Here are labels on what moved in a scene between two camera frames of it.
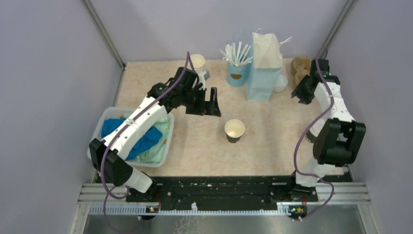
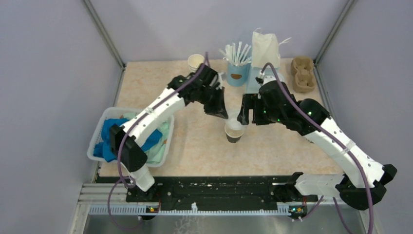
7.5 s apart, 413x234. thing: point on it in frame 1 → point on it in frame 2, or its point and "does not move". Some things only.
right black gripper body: x=302 y=93 → x=264 y=114
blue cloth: x=151 y=135 does not move
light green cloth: x=154 y=154 does not move
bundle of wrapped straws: x=235 y=56 does not move
